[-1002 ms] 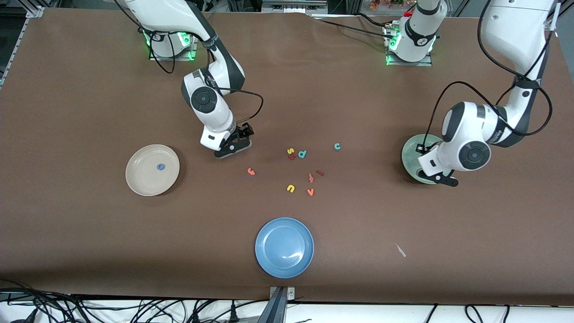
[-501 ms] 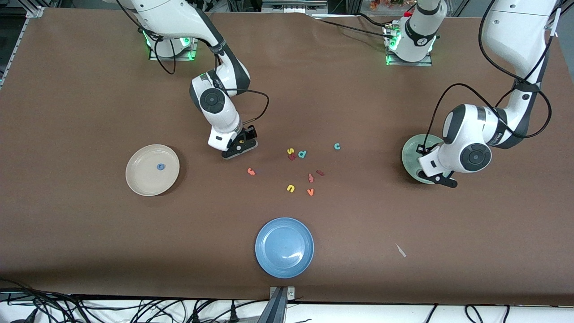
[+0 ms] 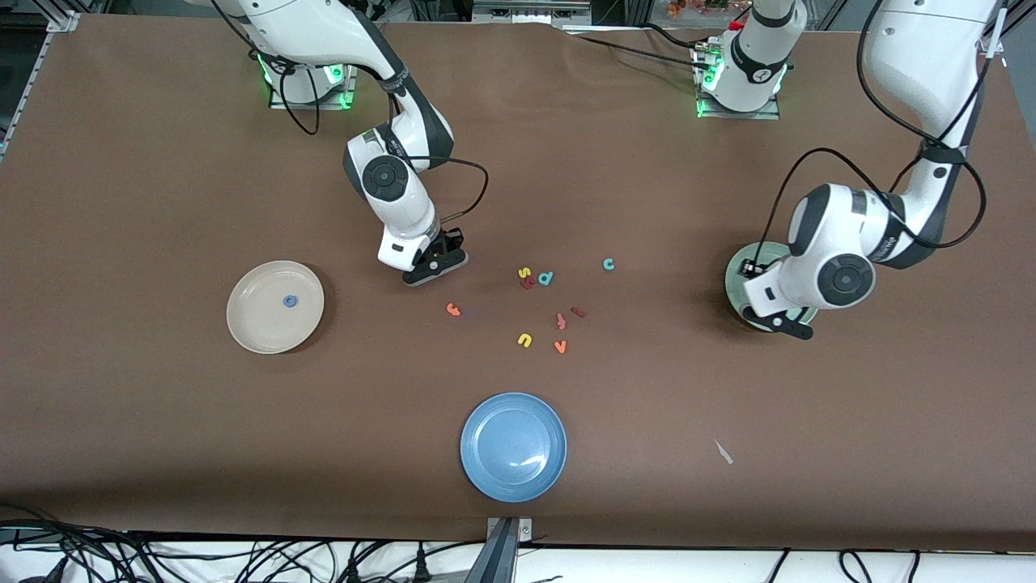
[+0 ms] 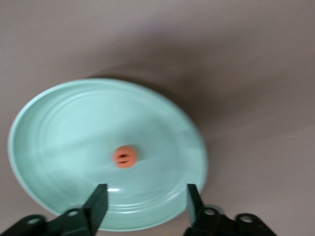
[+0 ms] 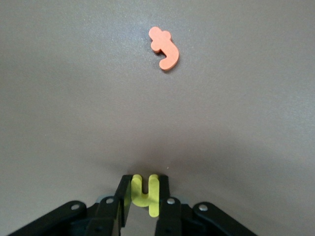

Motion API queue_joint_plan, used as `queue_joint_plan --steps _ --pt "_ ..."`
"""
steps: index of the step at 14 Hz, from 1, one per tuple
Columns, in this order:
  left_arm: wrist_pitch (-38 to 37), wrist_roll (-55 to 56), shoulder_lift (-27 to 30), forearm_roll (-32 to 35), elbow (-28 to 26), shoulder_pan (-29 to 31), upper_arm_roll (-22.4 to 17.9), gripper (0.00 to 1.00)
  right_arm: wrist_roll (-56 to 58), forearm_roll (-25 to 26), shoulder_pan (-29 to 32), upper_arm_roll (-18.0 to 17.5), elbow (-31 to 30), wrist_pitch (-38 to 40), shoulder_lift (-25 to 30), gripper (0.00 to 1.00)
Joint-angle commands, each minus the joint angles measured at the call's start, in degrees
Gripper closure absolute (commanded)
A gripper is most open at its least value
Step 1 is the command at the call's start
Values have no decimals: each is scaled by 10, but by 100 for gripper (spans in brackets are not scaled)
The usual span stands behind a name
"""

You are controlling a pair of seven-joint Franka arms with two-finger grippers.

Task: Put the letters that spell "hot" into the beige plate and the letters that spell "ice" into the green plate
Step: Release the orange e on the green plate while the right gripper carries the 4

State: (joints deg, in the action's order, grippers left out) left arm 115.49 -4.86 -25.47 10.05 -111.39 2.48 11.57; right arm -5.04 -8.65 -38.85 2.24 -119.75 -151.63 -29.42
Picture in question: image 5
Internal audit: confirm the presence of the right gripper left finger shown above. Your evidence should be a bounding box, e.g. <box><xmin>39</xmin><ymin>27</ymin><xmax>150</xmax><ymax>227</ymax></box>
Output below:
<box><xmin>86</xmin><ymin>175</ymin><xmax>132</xmax><ymax>236</ymax></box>

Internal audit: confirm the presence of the brown table cover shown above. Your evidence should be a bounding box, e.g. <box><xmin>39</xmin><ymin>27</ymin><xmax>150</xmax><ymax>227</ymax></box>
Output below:
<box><xmin>0</xmin><ymin>0</ymin><xmax>315</xmax><ymax>236</ymax></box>

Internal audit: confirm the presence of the orange letter t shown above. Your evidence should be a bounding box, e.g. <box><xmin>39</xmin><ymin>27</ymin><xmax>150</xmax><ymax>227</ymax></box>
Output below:
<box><xmin>149</xmin><ymin>26</ymin><xmax>180</xmax><ymax>72</ymax></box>

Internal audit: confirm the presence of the yellow letter h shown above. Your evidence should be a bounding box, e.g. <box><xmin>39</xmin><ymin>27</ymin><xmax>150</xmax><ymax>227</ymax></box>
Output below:
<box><xmin>130</xmin><ymin>174</ymin><xmax>160</xmax><ymax>218</ymax></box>

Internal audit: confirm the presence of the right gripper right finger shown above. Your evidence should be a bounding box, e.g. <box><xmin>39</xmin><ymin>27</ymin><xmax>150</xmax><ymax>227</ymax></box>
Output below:
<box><xmin>154</xmin><ymin>175</ymin><xmax>190</xmax><ymax>236</ymax></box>

